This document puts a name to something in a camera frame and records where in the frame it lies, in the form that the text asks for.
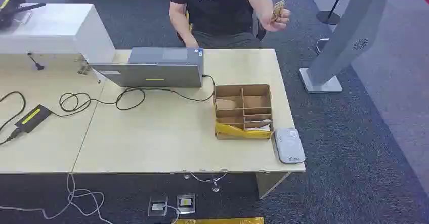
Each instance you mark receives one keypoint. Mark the person's left hand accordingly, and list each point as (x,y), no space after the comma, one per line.
(271,23)

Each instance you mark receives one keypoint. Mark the round stanchion base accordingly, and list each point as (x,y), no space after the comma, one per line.
(320,46)

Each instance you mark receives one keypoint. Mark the black stanchion with pole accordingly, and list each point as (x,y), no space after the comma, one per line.
(328,16)

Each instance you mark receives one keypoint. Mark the person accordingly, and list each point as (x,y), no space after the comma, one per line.
(214,13)

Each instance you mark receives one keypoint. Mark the grey kiosk stand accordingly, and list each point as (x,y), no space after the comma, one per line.
(348,38)

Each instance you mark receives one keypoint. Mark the wooden divided card box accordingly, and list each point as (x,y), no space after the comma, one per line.
(234,112)

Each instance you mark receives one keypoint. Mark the white card stack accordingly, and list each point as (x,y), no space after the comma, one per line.
(263,126)

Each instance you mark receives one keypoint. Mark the yellow film strip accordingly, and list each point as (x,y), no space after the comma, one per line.
(234,132)

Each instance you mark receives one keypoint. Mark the white flat card reader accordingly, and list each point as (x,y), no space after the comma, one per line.
(289,145)

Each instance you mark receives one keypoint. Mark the grey laptop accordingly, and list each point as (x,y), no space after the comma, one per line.
(157,71)

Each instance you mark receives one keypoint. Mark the desk leg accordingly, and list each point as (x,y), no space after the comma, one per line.
(269,182)

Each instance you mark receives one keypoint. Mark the silver floor socket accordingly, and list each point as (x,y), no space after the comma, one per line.
(186,203)
(157,206)

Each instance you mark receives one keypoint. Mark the yellow floor sheet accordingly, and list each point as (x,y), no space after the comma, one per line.
(221,220)

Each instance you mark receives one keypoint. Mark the white cabinet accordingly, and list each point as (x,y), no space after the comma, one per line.
(57,28)

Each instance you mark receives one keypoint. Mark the small black plug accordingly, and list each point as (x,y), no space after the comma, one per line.
(39,66)

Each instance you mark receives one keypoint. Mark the black power adapter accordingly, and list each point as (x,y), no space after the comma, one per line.
(32,118)

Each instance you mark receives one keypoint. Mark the black drone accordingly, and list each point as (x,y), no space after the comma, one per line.
(11,3)

